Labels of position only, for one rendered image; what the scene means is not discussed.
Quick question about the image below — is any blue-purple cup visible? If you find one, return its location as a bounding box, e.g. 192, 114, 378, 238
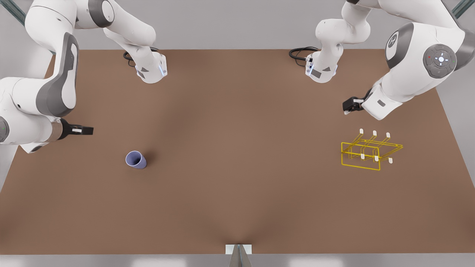
125, 151, 147, 169

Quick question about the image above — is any yellow wire cup holder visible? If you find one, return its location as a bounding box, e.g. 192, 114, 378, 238
341, 129, 404, 171

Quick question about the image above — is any black cable loop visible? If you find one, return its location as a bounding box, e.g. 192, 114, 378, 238
289, 47, 320, 67
123, 47, 160, 67

